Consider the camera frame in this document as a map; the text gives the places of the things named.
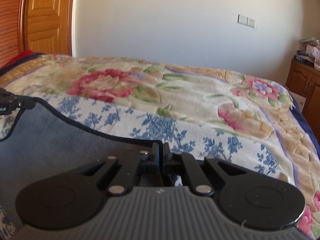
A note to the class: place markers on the colourful floral bed blanket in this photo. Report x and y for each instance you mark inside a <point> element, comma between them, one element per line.
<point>236,102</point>

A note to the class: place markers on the wooden louvered wardrobe door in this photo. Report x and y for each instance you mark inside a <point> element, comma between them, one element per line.
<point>9,30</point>

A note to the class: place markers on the clutter pile on cabinet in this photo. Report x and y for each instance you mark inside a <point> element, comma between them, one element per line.
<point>308,52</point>

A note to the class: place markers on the brown wooden cabinet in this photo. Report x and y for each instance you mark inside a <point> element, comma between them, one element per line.
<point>303,80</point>

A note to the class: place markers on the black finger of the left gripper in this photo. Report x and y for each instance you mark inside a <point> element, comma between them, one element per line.
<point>10,102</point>

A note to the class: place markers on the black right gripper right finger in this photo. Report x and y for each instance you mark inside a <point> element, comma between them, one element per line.
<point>246,197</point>

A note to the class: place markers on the red cloth at bedside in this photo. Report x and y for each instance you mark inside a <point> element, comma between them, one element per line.
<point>20,56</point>

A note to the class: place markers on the purple and grey towel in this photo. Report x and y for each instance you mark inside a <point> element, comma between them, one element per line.
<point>146,178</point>

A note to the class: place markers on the blue floral white towel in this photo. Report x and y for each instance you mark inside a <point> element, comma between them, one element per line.
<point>175,129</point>

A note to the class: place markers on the white box beside cabinet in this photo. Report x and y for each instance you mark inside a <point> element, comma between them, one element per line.
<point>300,100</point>

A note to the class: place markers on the white wall switch socket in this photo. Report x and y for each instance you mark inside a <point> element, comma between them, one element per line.
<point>244,20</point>

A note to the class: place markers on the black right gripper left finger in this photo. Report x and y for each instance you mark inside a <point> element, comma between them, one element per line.
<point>72,198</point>

